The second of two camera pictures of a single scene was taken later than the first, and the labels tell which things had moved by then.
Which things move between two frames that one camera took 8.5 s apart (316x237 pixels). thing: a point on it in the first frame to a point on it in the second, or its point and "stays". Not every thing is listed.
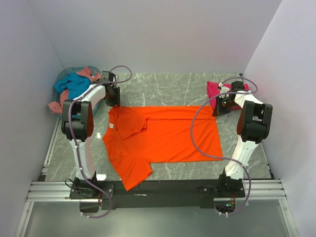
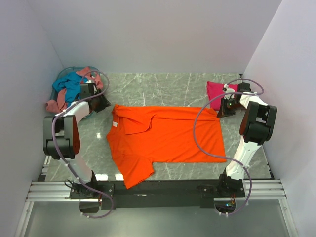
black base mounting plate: x=157 y=193 stays
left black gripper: x=115 y=101 to x=104 y=103
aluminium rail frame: x=59 y=191 stays
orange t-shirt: x=136 y=136 stays
